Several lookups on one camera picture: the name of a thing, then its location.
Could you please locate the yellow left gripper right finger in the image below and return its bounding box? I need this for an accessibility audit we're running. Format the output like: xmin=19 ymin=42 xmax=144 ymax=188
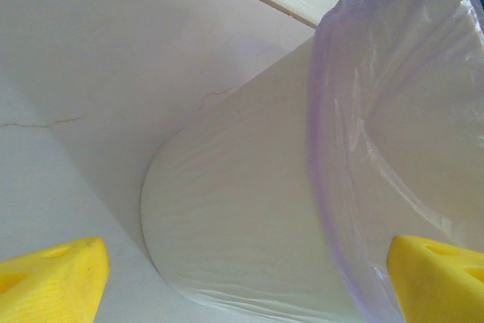
xmin=385 ymin=234 xmax=484 ymax=323

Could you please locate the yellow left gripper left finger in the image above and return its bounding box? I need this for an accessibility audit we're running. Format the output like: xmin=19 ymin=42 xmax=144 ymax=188
xmin=0 ymin=237 xmax=110 ymax=323

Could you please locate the purple plastic bin liner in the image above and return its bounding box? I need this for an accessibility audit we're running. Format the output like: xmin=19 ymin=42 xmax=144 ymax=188
xmin=306 ymin=0 xmax=484 ymax=323

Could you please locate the white plastic bin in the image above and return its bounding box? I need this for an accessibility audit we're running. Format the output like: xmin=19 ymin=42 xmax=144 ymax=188
xmin=139 ymin=31 xmax=405 ymax=323

